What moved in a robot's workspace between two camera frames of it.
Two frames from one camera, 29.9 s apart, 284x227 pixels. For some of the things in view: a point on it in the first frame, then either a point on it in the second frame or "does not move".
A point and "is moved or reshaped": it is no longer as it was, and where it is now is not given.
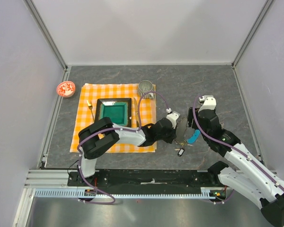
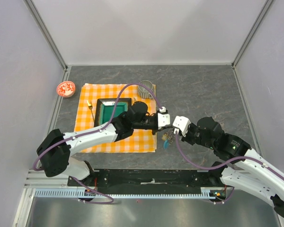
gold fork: [90, 106] does not move
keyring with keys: [181, 149] is moved or reshaped
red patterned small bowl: [66, 89] does not move
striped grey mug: [146, 86] does not move
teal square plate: [119, 109] does not move
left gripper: [172, 137] → [157, 130]
